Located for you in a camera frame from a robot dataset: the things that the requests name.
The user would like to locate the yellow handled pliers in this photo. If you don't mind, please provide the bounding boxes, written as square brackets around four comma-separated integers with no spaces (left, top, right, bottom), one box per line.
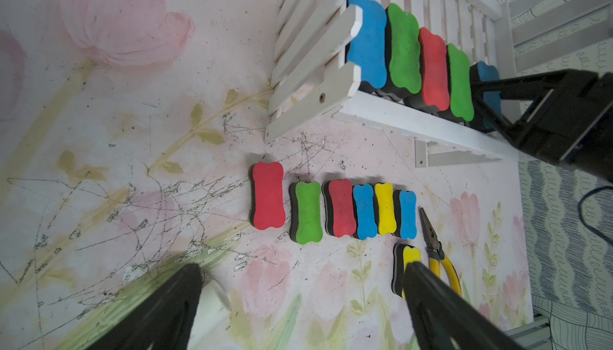
[418,207,462,297]

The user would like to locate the yellow eraser shelf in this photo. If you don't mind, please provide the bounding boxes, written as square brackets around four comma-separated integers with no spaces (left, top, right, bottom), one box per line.
[391,243,421,299]
[375,183,397,236]

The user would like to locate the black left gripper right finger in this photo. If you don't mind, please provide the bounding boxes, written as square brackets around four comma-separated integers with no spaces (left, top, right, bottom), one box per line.
[403,262,520,349]

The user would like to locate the blue eraser shelf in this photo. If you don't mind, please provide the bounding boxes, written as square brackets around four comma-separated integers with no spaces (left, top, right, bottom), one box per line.
[394,190,418,240]
[346,0,387,93]
[469,61,502,133]
[353,184,378,241]

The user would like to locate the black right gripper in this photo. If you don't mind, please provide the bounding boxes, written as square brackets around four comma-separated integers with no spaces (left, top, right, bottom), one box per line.
[471,69,612,182]

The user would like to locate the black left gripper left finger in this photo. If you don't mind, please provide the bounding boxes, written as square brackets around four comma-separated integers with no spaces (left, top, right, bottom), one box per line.
[89,264,204,349]

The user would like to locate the red eraser shelf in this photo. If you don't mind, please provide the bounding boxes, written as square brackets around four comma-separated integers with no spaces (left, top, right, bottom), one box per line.
[322,179,357,238]
[249,163,286,230]
[411,27,450,111]

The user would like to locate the yellow eraser top shelf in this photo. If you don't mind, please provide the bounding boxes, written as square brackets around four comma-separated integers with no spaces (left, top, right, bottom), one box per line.
[375,183,397,236]

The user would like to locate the green eraser shelf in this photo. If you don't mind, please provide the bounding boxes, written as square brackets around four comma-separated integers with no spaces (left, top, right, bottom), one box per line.
[289,182,323,246]
[383,3,422,101]
[441,43,475,123]

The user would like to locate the red eraser top shelf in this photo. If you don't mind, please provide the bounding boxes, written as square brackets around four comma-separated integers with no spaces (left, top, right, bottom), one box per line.
[322,179,357,238]
[249,163,286,230]

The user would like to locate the blue eraser top shelf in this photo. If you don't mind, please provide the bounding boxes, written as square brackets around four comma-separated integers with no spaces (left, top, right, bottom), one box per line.
[394,190,418,240]
[353,184,378,241]

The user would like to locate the green eraser top shelf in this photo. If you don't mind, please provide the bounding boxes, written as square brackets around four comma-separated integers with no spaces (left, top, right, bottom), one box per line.
[289,182,323,246]

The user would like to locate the white wooden slatted shelf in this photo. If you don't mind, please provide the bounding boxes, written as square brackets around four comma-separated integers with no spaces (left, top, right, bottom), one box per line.
[264,0,613,169]

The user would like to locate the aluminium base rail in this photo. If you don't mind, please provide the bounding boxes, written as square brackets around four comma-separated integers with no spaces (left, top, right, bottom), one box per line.
[505,315,553,350]

